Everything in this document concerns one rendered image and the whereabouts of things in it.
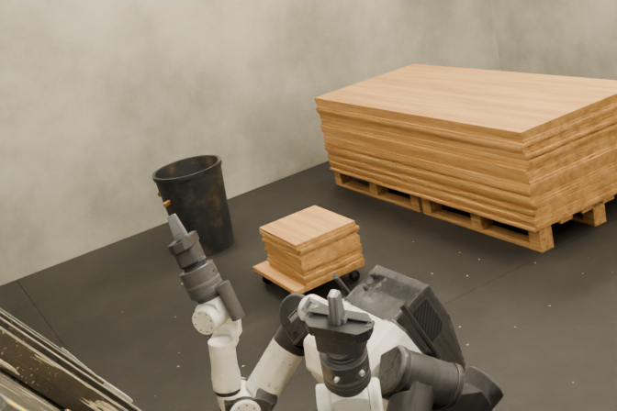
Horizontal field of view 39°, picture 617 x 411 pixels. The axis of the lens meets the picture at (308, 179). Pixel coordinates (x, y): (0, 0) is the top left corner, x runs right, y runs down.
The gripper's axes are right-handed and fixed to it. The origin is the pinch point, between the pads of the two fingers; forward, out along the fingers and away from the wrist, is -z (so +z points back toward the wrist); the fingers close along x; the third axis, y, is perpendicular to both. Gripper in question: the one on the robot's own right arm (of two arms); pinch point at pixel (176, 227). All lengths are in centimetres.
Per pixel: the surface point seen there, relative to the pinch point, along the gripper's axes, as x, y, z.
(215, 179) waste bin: -414, 81, 16
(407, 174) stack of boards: -422, -47, 71
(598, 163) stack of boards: -339, -158, 100
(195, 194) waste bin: -404, 97, 19
